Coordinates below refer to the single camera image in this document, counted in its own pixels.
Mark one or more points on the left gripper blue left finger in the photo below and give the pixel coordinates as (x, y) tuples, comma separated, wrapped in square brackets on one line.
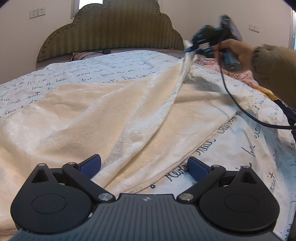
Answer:
[(79, 176)]

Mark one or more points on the white wall socket pair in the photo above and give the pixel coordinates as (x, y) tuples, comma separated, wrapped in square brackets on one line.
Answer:
[(37, 12)]

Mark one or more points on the white light switch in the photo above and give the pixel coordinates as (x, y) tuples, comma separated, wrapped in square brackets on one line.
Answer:
[(254, 28)]

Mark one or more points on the small black device on bed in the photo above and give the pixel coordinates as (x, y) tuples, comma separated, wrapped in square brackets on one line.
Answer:
[(106, 51)]

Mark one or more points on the person's right hand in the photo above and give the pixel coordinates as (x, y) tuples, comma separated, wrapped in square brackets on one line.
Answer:
[(242, 50)]

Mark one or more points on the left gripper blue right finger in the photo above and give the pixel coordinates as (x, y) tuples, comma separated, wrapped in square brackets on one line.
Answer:
[(205, 176)]

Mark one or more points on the right forearm brown sleeve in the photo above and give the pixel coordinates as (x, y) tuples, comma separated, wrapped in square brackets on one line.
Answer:
[(273, 68)]

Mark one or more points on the cream fleece pants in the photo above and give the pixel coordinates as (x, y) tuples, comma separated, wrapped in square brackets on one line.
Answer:
[(143, 112)]

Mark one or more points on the green upholstered headboard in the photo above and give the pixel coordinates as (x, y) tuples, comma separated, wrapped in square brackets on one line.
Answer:
[(111, 25)]

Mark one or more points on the white script-print quilt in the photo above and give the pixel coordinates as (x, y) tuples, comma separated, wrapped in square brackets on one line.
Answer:
[(238, 142)]

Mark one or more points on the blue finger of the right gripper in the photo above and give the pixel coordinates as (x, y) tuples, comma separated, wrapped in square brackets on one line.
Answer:
[(190, 49)]

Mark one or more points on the striped pillow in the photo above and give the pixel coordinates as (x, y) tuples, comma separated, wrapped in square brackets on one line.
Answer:
[(85, 55)]

